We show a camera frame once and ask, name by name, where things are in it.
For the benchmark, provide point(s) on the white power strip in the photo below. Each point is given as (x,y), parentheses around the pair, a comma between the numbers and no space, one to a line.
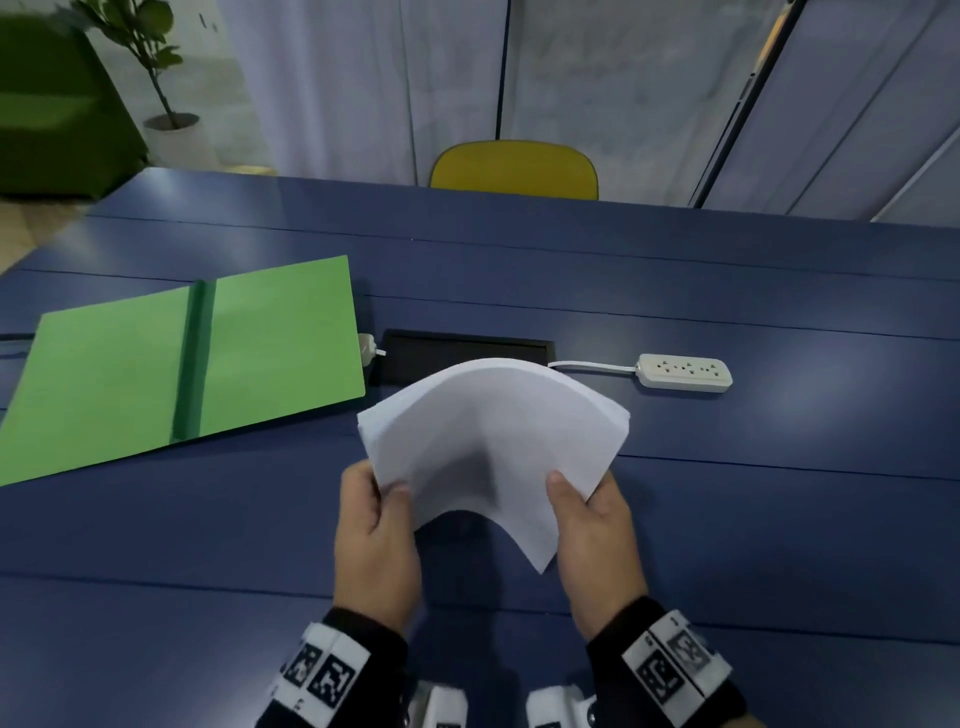
(684,373)

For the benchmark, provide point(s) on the person's left hand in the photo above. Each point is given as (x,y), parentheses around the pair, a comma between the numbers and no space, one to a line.
(375,555)

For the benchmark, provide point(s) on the thick black partition post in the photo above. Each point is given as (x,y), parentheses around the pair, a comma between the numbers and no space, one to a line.
(746,105)

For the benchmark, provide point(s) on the green potted plant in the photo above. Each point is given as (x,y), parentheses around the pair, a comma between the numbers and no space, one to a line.
(142,30)

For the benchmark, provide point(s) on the green sofa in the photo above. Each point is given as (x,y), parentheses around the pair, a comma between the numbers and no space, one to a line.
(52,127)

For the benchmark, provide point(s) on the white curtain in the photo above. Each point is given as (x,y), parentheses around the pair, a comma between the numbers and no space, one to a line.
(322,82)

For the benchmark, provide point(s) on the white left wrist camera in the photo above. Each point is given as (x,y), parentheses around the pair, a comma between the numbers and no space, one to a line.
(442,709)

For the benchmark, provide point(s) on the white plant pot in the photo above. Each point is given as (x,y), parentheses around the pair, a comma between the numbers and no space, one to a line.
(184,142)

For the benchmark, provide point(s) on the green folder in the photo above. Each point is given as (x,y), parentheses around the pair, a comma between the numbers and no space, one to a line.
(97,375)

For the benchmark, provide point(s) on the yellow chair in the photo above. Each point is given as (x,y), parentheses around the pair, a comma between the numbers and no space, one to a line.
(514,169)

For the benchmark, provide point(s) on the pile of white papers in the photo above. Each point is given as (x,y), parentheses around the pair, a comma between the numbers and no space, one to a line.
(487,435)

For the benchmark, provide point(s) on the thin black partition post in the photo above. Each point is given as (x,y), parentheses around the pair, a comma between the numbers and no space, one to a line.
(502,67)

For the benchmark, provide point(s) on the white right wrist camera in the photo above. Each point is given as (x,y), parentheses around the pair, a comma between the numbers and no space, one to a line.
(551,709)

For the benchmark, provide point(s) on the person's right hand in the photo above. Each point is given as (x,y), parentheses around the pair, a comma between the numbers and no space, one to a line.
(600,555)

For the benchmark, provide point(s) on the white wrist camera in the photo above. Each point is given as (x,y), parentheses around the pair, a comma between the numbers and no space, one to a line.
(551,709)
(442,709)

